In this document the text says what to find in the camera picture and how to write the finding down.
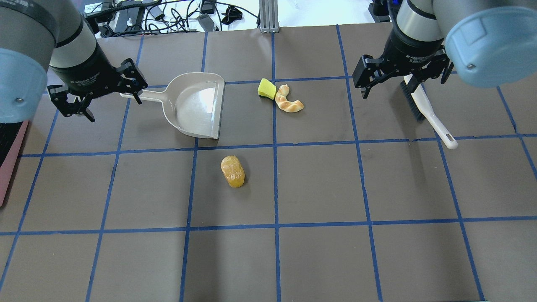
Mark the beige plastic dustpan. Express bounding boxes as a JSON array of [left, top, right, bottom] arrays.
[[138, 72, 226, 140]]

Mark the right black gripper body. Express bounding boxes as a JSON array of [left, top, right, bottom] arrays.
[[381, 33, 443, 81]]

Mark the aluminium frame post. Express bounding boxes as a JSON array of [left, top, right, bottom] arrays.
[[259, 0, 280, 33]]

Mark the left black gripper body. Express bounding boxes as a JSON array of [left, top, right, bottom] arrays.
[[54, 54, 126, 110]]

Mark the pink bin with black bag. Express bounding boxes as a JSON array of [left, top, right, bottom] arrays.
[[0, 120, 29, 207]]

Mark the yellow sponge piece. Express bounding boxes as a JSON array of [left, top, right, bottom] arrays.
[[257, 78, 277, 100]]

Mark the twisted bread croissant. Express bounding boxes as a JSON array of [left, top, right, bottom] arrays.
[[274, 84, 305, 113]]

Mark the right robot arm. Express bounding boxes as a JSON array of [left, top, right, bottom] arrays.
[[352, 0, 537, 98]]

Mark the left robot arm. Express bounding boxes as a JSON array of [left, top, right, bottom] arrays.
[[0, 0, 148, 124]]

